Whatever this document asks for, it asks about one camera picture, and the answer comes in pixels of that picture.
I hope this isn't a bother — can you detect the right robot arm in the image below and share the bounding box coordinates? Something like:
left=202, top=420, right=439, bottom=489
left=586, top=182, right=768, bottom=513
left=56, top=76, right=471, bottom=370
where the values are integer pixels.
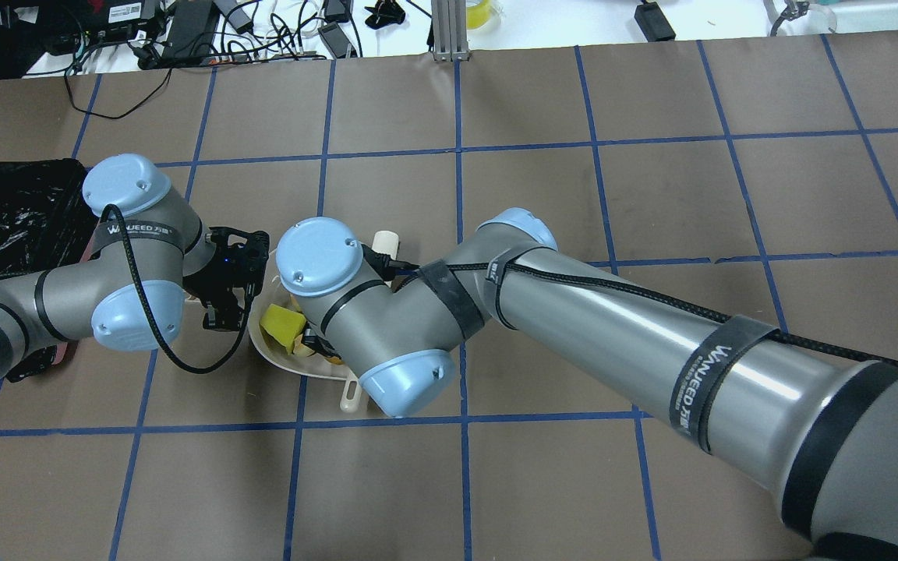
left=274, top=207, right=898, bottom=560

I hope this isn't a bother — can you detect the beige hand brush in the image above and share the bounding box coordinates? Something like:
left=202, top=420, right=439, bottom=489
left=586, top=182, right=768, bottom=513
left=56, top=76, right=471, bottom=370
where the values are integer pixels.
left=339, top=230, right=400, bottom=415

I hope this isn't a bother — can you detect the beige plastic dustpan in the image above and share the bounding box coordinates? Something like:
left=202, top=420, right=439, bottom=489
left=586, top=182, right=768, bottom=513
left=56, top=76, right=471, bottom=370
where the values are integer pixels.
left=247, top=251, right=352, bottom=381

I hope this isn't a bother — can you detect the black power adapter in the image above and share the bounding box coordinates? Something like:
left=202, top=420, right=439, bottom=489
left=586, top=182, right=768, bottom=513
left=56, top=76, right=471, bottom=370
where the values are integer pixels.
left=159, top=1, right=217, bottom=68

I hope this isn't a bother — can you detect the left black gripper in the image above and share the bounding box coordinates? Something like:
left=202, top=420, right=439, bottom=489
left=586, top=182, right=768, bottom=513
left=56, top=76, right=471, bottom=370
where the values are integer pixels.
left=184, top=226, right=270, bottom=331

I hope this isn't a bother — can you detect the small black power brick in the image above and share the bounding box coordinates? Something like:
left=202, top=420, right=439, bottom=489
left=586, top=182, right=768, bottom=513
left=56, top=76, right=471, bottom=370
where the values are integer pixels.
left=633, top=1, right=677, bottom=43

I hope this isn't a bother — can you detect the black lined trash bin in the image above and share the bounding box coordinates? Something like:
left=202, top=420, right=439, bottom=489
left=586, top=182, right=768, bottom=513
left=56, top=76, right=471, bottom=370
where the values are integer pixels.
left=0, top=157, right=97, bottom=276

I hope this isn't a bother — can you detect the yellow tape roll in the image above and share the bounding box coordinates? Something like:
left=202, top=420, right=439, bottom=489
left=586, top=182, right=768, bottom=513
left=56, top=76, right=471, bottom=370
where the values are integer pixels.
left=465, top=0, right=501, bottom=30

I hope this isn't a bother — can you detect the aluminium frame post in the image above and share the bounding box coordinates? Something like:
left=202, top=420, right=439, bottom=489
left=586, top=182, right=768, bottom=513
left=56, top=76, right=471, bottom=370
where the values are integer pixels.
left=430, top=0, right=471, bottom=62

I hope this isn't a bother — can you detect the yellow sponge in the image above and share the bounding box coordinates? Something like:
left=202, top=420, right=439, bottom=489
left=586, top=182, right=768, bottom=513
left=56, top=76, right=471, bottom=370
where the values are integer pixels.
left=259, top=303, right=306, bottom=354

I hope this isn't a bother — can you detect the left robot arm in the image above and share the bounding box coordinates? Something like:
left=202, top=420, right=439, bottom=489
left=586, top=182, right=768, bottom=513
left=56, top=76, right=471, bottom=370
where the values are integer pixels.
left=0, top=153, right=270, bottom=379

